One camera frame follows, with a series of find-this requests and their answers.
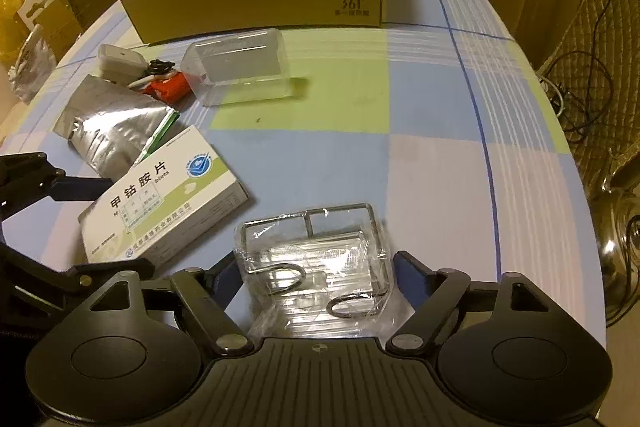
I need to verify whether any yellow plastic bag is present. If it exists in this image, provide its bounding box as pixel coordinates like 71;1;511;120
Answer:
0;0;40;64

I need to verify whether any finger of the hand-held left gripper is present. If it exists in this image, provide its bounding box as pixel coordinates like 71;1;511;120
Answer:
0;151;117;221
0;242;157;295

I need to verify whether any white and gold cutout box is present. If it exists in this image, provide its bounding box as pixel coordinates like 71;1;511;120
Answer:
17;0;84;60

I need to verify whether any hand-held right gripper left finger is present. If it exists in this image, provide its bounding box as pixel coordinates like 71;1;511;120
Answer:
87;252;256;356

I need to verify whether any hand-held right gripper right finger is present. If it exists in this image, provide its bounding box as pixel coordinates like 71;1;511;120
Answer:
386;250;543;356

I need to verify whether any orange packet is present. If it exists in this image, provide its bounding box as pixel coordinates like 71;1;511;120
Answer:
144;72;194;101

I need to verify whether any white and green medicine box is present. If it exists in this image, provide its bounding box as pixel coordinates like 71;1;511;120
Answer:
78;125;249;269

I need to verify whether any silver foil pouch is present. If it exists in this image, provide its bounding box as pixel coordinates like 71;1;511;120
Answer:
53;74;181;174

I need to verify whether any plastic-wrapped metal wire rack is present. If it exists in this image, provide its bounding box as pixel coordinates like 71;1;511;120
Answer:
233;202;392;340

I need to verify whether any tangle of cables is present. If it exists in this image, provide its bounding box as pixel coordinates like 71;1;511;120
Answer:
539;0;632;145

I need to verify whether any clear plastic box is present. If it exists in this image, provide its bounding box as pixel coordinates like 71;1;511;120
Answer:
179;28;297;107

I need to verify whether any crumpled clear plastic bag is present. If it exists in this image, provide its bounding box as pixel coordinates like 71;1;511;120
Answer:
7;24;57;104

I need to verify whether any small white box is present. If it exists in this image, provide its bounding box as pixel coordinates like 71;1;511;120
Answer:
97;44;146;84

